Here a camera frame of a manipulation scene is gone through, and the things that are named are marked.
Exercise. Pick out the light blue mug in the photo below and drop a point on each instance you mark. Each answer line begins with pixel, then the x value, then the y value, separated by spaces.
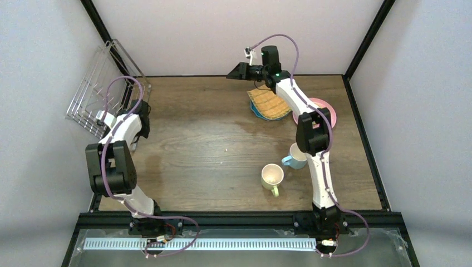
pixel 295 159

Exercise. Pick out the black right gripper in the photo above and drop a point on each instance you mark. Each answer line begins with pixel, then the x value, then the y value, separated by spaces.
pixel 246 70

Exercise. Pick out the bamboo pattern square plate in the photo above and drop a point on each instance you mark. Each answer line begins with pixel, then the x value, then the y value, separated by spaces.
pixel 268 103

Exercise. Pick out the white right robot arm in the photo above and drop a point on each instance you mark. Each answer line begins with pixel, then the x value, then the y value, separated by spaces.
pixel 314 129

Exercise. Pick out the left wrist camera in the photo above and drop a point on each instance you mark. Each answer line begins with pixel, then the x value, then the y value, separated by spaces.
pixel 105 119

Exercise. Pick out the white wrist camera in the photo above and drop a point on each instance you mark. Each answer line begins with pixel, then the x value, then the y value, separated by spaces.
pixel 250 54

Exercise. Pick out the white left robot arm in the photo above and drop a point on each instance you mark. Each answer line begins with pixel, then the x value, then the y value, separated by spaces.
pixel 111 170

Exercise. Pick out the white slotted cable duct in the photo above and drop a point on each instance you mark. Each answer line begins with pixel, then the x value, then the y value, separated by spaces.
pixel 202 244

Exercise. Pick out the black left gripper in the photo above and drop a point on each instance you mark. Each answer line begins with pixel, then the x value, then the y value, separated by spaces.
pixel 130 102

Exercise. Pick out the metal wire dish rack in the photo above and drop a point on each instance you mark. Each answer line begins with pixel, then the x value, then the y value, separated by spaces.
pixel 112 78

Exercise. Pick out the pale green mug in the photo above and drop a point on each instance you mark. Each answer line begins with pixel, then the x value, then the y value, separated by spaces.
pixel 271 177

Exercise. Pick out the teal polka dot plate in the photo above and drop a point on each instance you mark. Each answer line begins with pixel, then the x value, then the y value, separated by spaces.
pixel 259 115

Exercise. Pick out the black aluminium frame rail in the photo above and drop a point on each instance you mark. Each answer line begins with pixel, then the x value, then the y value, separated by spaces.
pixel 301 222

